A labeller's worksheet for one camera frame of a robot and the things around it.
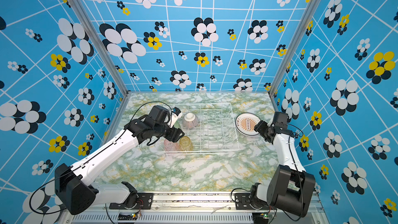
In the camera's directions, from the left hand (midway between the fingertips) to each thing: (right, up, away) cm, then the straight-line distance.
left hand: (180, 130), depth 78 cm
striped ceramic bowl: (+4, +3, +18) cm, 19 cm away
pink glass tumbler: (-6, -10, +5) cm, 12 cm away
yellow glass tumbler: (+2, -10, +11) cm, 14 cm away
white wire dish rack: (+17, -1, +22) cm, 28 cm away
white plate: (+39, +1, +21) cm, 44 cm away
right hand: (+45, -1, +9) cm, 46 cm away
